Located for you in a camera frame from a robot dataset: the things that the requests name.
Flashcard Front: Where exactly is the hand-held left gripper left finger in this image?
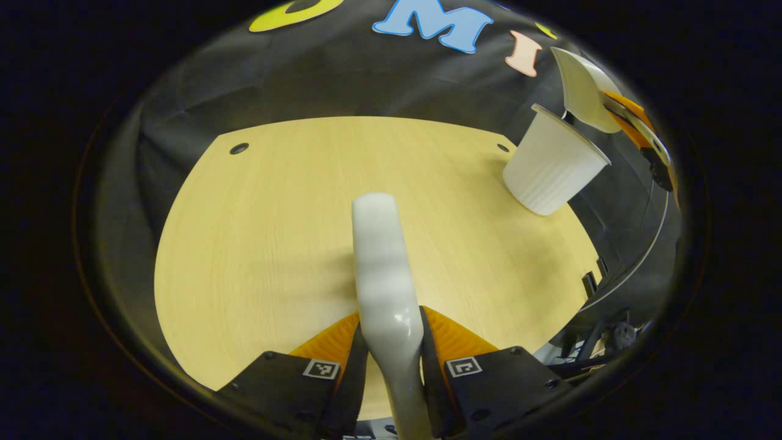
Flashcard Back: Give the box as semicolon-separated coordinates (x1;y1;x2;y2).
214;312;371;438

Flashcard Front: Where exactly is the white dustpan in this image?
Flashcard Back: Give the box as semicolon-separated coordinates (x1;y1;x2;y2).
550;47;625;134

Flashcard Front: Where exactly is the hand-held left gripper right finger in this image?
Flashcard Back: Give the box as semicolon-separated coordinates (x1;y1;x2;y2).
418;306;572;438

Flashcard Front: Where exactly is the dark floor equipment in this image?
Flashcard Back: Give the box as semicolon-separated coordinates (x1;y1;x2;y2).
547;269;651;383

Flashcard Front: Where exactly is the white ribbed garbage bin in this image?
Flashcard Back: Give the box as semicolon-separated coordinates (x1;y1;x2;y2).
502;103;612;216

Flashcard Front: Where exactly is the light wooden desktop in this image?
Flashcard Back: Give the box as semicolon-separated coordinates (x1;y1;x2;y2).
154;116;603;422

